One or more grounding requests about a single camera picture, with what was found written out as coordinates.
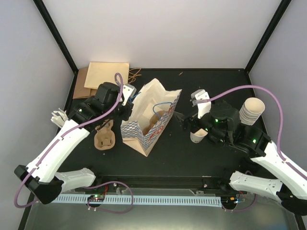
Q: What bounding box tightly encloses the brown pulp cup carrier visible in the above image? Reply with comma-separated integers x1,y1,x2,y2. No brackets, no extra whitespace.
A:
94,120,116,150
142,110,165,135

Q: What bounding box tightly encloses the blue checkered paper bag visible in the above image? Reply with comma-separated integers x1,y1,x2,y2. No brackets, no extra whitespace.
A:
120,79,182,157

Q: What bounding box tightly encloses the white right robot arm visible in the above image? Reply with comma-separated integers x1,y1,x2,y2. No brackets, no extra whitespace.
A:
174,101,307,216

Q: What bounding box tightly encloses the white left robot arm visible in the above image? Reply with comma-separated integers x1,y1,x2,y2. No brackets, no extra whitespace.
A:
14,82,136,208

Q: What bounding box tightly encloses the white paper coffee cup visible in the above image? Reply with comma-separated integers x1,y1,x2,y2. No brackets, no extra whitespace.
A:
190,128,208,143

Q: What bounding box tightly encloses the light tan paper bag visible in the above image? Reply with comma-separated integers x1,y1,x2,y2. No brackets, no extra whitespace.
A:
84,62,130,89

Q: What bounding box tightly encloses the brown kraft paper bag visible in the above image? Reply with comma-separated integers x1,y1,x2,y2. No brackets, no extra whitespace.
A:
73,67,97,99

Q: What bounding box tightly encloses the stack of white paper cups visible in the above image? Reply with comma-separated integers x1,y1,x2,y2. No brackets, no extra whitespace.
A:
239,97,265,126

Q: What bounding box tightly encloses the white wrapped stirrers bundle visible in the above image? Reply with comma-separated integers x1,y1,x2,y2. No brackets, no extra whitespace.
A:
51,108,68,128

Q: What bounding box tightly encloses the small electronics board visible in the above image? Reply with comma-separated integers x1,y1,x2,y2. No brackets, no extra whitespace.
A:
87,195,105,202

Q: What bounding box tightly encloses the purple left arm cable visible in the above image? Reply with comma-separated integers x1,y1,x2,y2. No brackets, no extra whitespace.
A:
13,73,124,208

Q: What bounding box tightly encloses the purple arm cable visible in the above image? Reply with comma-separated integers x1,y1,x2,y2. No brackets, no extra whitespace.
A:
13,73,124,208
194,85,307,182

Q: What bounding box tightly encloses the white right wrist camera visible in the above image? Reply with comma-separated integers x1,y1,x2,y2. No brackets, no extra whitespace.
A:
190,89,212,119

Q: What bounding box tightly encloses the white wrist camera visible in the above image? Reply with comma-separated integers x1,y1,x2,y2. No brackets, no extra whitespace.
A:
190,89,212,119
122,84,136,106

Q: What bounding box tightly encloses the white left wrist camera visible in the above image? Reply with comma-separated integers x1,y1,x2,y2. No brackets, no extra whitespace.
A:
122,84,136,106

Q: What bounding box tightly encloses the light blue slotted cable duct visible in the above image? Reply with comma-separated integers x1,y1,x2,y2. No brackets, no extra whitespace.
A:
53,194,222,207

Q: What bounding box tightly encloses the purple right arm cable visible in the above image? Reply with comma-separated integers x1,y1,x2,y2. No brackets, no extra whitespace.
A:
194,85,307,182

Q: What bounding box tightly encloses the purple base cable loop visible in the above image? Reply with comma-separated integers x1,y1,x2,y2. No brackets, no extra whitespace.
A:
86,181,134,214

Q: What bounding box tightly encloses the black corner frame post left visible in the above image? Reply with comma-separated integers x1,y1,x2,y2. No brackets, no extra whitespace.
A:
33,0,78,73

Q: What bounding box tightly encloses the black corner frame post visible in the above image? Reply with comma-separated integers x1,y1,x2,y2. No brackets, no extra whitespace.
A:
244,0,291,74
33,0,78,73

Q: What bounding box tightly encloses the black corner frame post right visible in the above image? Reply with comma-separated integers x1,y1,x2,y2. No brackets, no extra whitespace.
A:
244,0,291,74

